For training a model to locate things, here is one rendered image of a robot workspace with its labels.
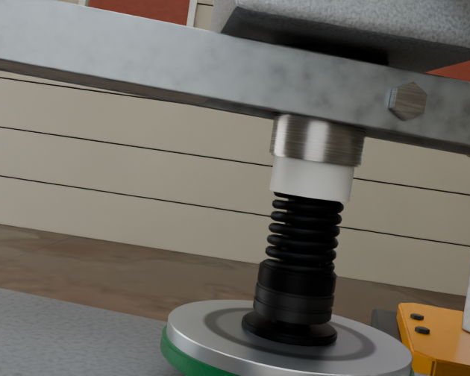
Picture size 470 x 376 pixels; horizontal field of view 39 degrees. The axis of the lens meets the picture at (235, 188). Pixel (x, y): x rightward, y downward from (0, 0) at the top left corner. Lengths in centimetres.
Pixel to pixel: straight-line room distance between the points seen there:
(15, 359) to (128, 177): 619
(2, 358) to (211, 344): 20
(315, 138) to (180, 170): 616
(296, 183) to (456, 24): 17
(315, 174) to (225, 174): 609
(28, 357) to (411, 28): 42
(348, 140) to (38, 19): 26
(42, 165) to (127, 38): 656
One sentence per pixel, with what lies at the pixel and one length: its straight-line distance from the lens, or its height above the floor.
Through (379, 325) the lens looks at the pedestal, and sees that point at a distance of 154.
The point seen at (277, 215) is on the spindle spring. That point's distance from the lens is 56.
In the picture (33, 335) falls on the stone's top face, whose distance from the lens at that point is 69.
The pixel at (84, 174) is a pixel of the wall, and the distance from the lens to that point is 691.
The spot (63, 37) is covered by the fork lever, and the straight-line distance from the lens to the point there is 51.
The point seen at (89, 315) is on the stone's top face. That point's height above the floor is 87.
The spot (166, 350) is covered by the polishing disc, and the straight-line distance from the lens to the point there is 56.
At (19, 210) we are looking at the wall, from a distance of 716.
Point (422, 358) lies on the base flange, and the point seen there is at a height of 77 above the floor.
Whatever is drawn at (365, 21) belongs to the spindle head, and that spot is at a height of 118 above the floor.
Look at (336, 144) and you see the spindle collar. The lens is 54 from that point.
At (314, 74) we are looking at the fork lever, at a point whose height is 114.
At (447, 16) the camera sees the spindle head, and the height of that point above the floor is 119.
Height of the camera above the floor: 108
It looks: 3 degrees down
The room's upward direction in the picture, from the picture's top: 8 degrees clockwise
